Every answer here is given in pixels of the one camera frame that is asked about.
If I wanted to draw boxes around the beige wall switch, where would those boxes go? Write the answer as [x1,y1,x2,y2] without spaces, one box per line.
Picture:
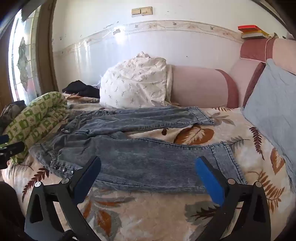
[132,7,153,17]

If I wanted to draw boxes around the green checkered blanket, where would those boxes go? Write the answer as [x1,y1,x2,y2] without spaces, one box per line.
[3,91,73,164]

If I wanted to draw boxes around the white patterned pillow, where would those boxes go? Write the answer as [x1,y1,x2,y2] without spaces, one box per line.
[99,52,173,109]

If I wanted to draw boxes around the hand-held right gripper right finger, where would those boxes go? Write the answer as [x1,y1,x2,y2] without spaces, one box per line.
[195,156,271,241]

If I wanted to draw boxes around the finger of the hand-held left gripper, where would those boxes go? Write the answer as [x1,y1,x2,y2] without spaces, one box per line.
[0,135,25,169]

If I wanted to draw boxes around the dark grey cloth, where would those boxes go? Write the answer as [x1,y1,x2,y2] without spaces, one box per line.
[0,100,27,133]

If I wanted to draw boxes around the stack of books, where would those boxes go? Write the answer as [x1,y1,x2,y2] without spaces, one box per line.
[241,30,270,40]

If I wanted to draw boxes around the red box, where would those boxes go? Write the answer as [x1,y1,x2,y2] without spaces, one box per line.
[238,25,260,32]

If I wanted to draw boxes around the leaf print blanket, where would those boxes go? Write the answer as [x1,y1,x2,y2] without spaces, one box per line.
[2,93,296,241]

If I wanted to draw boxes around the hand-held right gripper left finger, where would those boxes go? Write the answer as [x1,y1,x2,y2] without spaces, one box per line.
[24,156,102,241]

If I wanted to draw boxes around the light blue cushion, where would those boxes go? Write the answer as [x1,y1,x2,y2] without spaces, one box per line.
[242,58,296,186]

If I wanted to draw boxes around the blue denim pants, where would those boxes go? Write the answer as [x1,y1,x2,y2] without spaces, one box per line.
[35,106,247,194]

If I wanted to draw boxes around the black cloth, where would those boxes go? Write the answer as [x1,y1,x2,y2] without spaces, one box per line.
[62,80,101,98]

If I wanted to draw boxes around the stained glass window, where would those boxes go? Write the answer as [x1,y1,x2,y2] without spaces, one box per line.
[9,7,42,101]

